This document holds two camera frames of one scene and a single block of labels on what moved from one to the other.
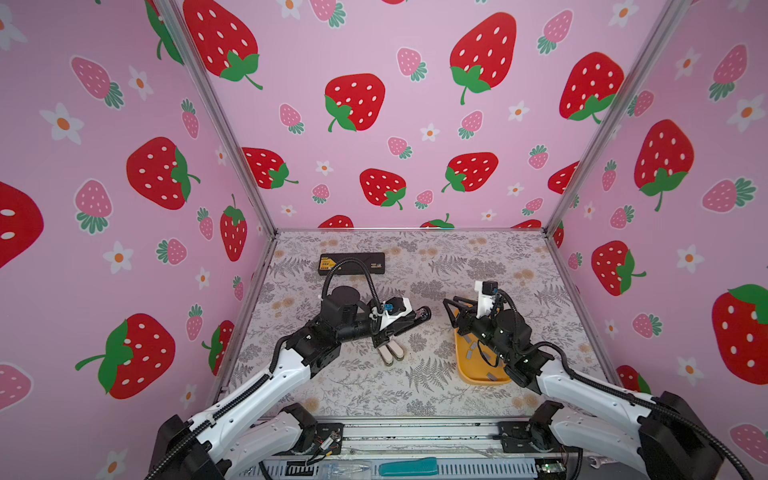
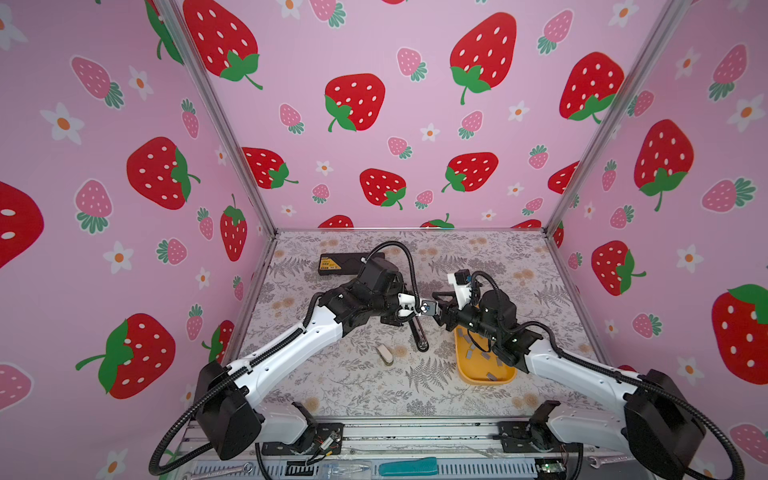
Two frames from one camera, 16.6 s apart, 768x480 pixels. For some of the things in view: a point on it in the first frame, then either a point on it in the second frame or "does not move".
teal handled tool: (422, 466) does not move
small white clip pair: (386, 354) does not move
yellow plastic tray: (476, 364) does not move
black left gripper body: (362, 327) -> (386, 308)
